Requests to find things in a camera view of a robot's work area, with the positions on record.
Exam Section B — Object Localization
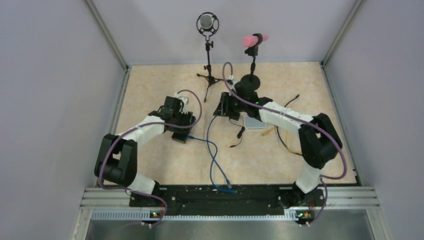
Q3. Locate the black network switch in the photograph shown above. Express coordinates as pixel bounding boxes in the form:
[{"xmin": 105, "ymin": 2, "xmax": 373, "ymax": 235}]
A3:
[{"xmin": 171, "ymin": 132, "xmax": 190, "ymax": 144}]

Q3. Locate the blue ethernet cable short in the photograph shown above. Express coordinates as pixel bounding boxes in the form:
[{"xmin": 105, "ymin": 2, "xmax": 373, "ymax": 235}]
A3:
[{"xmin": 187, "ymin": 135, "xmax": 237, "ymax": 194}]

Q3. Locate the purple cable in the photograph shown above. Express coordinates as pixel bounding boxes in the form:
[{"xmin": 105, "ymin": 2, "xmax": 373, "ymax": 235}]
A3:
[
  {"xmin": 221, "ymin": 61, "xmax": 348, "ymax": 226},
  {"xmin": 97, "ymin": 89, "xmax": 204, "ymax": 228}
]

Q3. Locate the black cable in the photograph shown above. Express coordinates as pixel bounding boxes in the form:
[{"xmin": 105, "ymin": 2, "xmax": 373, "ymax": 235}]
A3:
[{"xmin": 275, "ymin": 94, "xmax": 303, "ymax": 157}]

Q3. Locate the black round-base microphone stand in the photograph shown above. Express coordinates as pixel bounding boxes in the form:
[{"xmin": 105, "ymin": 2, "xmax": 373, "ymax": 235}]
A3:
[{"xmin": 241, "ymin": 46, "xmax": 261, "ymax": 92}]

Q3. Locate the blue ethernet cable long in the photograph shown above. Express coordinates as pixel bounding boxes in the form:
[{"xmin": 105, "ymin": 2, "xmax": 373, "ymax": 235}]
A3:
[{"xmin": 205, "ymin": 116, "xmax": 232, "ymax": 192}]

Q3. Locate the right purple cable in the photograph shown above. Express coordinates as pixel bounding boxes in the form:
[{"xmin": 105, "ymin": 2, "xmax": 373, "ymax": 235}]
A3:
[{"xmin": 221, "ymin": 61, "xmax": 348, "ymax": 226}]

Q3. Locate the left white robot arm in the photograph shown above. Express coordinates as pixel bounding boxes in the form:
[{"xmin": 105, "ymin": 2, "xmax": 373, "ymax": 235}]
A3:
[{"xmin": 94, "ymin": 92, "xmax": 199, "ymax": 207}]

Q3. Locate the black tripod microphone stand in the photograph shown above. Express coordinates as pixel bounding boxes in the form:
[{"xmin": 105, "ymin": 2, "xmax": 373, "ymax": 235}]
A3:
[{"xmin": 196, "ymin": 31, "xmax": 230, "ymax": 103}]

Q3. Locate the pink foam microphone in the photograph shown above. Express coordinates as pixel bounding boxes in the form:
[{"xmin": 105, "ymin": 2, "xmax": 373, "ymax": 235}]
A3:
[{"xmin": 242, "ymin": 33, "xmax": 269, "ymax": 48}]

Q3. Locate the yellow ethernet cable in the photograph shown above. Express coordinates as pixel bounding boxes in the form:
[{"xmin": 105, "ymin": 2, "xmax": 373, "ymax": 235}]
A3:
[{"xmin": 261, "ymin": 127, "xmax": 303, "ymax": 156}]

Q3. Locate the white network switch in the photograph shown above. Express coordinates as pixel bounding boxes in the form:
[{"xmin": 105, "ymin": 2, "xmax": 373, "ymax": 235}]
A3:
[{"xmin": 243, "ymin": 116, "xmax": 267, "ymax": 130}]

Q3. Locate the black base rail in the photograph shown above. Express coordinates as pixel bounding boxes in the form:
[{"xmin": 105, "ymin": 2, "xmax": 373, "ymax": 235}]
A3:
[{"xmin": 129, "ymin": 184, "xmax": 325, "ymax": 216}]

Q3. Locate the grey studio microphone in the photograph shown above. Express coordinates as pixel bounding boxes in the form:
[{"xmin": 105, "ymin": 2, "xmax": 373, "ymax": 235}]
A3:
[{"xmin": 196, "ymin": 12, "xmax": 220, "ymax": 37}]

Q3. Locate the black power adapter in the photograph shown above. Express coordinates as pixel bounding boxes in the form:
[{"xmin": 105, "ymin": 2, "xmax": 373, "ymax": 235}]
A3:
[{"xmin": 228, "ymin": 118, "xmax": 246, "ymax": 148}]

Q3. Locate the white slotted cable duct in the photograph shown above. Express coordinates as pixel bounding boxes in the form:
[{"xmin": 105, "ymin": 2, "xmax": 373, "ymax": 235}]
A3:
[{"xmin": 91, "ymin": 209, "xmax": 314, "ymax": 222}]

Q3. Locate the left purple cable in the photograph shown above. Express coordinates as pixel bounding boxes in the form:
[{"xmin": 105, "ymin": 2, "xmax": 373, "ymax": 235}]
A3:
[{"xmin": 97, "ymin": 89, "xmax": 204, "ymax": 228}]

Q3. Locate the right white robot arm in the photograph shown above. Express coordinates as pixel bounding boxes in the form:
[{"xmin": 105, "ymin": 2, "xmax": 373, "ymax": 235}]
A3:
[{"xmin": 213, "ymin": 81, "xmax": 346, "ymax": 206}]

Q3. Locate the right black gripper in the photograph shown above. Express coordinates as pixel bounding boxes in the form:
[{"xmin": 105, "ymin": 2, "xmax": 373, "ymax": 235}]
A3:
[{"xmin": 214, "ymin": 92, "xmax": 248, "ymax": 118}]

